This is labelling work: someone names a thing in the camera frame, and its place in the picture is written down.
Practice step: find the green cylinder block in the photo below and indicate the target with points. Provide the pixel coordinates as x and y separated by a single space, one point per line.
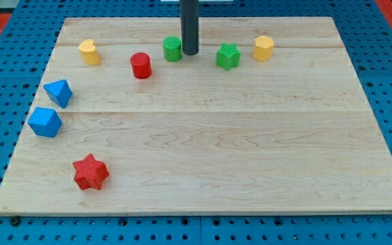
172 49

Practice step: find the wooden board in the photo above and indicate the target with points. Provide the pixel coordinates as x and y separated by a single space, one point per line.
293 135

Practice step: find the green star block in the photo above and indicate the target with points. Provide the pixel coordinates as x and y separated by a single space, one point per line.
228 56

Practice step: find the red cylinder block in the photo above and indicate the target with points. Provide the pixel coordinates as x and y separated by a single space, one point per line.
141 65

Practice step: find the yellow hexagon block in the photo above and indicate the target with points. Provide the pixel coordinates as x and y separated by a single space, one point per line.
263 48

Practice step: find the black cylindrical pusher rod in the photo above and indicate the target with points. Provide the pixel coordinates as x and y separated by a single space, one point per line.
189 23

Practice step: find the red star block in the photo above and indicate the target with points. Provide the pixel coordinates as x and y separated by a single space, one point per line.
90 173

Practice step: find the yellow heart block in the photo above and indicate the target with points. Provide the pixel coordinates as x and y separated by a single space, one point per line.
88 52

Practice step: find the blue triangle block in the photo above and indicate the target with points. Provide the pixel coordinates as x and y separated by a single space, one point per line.
59 92

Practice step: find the blue cube block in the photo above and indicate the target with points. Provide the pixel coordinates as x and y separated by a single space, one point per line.
44 122

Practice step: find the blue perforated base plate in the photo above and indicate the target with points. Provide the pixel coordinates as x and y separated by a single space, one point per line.
25 48

